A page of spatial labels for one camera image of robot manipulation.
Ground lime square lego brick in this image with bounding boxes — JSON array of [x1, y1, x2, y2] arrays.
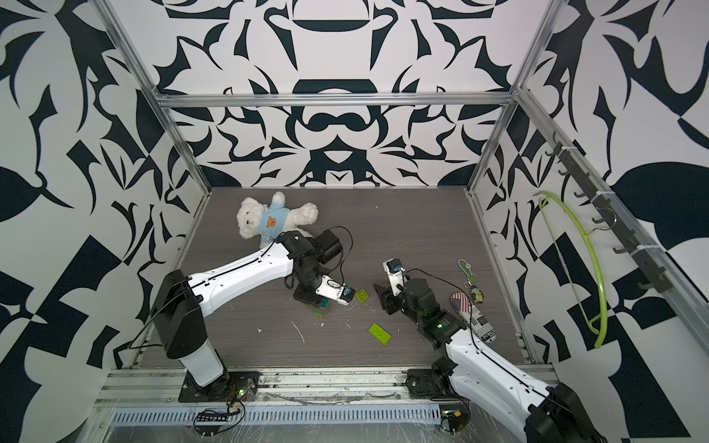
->
[[356, 289, 369, 304]]

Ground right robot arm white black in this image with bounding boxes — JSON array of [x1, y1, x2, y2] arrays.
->
[[374, 278, 607, 442]]

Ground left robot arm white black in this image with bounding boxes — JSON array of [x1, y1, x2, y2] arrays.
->
[[151, 230, 355, 389]]

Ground lime long lego brick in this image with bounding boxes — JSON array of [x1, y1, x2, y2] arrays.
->
[[367, 323, 393, 346]]

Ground white teddy bear blue shirt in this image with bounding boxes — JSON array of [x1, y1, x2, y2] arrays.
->
[[236, 191, 319, 248]]

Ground black connector box right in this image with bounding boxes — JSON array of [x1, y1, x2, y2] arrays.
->
[[439, 410, 470, 435]]

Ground black connector box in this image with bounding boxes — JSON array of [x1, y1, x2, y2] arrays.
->
[[193, 409, 230, 426], [439, 410, 470, 435]]

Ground black connector box left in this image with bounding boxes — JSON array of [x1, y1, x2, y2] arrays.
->
[[193, 409, 230, 426]]

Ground green plastic hanger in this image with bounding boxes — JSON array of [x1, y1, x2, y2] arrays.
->
[[534, 190, 609, 350]]

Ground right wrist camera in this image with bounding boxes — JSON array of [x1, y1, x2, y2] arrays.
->
[[383, 258, 406, 296]]

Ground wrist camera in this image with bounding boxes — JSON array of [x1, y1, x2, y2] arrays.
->
[[315, 275, 356, 306], [383, 258, 406, 296]]

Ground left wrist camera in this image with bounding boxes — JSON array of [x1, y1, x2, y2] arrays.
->
[[315, 275, 356, 306]]

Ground green keychain with charm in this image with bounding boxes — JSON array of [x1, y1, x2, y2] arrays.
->
[[458, 258, 484, 305]]

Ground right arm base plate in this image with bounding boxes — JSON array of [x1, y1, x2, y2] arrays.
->
[[405, 367, 459, 401]]

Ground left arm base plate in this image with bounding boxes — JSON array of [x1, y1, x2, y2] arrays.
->
[[178, 370, 261, 403]]

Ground black wall hook rail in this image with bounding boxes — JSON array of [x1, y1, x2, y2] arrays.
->
[[548, 133, 674, 293]]

